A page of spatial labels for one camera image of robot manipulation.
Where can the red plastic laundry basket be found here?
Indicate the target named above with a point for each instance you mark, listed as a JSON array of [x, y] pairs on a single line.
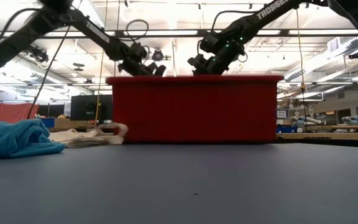
[[194, 109]]

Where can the blue cloth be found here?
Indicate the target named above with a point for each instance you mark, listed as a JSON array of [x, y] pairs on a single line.
[[14, 140]]

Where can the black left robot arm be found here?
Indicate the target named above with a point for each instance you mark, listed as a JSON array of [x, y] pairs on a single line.
[[98, 31]]

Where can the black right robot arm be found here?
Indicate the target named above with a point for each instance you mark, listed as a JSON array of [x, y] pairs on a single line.
[[259, 18]]

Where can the black ceiling spotlight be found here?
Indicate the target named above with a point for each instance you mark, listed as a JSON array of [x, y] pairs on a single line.
[[158, 55]]

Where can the black ceiling beam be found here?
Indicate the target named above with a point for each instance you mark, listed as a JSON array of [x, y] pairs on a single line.
[[172, 32]]

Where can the black monitor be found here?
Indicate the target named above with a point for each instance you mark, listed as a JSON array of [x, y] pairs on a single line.
[[87, 107]]

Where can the white sign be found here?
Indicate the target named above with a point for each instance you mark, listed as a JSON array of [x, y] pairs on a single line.
[[281, 114]]

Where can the beige striped cloth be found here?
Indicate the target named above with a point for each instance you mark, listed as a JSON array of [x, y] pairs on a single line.
[[82, 138]]

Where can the cardboard box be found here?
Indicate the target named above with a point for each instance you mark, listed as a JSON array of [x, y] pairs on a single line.
[[64, 123]]

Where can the blue storage bins row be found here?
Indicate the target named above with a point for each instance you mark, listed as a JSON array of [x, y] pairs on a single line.
[[286, 129]]

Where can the blue storage bin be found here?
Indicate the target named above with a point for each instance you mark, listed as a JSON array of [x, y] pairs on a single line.
[[50, 122]]

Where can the white ceiling vent unit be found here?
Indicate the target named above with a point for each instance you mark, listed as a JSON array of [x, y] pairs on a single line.
[[333, 44]]

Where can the orange cloth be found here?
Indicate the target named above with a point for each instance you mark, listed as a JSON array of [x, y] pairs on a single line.
[[12, 112]]

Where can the black ceiling speaker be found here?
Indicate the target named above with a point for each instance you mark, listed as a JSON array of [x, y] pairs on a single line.
[[355, 55]]

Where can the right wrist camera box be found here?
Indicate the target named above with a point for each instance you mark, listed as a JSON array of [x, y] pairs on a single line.
[[197, 61]]

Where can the black ceiling camera rig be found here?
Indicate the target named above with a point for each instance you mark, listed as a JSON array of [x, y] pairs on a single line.
[[39, 55]]

